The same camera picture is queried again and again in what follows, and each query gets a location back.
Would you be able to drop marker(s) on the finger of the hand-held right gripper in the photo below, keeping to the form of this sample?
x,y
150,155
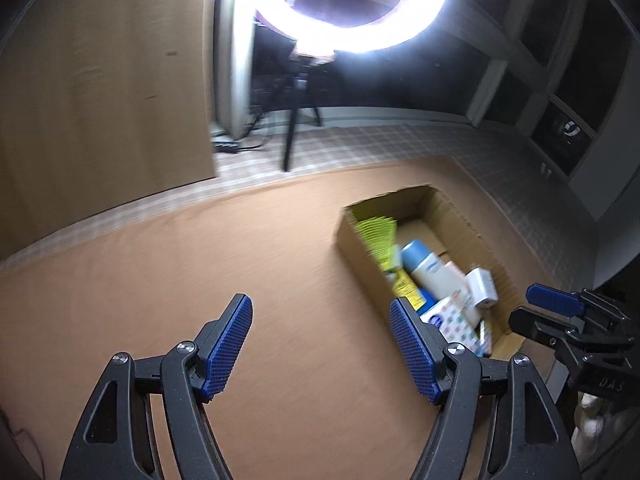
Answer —
x,y
540,327
550,299

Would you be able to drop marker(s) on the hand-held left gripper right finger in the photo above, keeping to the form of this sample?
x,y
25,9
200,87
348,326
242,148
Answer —
x,y
417,355

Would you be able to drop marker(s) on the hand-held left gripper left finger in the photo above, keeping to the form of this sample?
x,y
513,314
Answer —
x,y
227,345

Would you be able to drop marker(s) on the patterned tissue pack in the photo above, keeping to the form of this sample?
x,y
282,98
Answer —
x,y
450,322

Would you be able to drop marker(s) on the green stick tube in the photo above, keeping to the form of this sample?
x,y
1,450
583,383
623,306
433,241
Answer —
x,y
484,335

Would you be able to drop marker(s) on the patterned white lighter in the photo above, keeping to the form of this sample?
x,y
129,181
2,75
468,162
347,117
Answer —
x,y
410,290

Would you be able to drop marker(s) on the white charger plug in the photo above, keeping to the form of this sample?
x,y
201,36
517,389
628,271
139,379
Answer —
x,y
482,290

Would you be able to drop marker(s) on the white bottle with blue cap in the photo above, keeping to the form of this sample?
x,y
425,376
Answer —
x,y
432,272

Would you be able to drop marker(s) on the cardboard box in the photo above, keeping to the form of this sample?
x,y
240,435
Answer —
x,y
365,255

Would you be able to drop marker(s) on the yellow shuttlecock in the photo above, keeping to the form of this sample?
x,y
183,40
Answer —
x,y
380,237

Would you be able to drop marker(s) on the white fuzzy cloth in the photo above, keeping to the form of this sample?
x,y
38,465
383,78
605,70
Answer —
x,y
595,425

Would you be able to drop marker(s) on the checkered cloth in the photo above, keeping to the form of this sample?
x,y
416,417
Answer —
x,y
375,145

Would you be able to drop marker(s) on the large light wood board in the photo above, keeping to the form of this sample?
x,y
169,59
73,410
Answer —
x,y
100,85

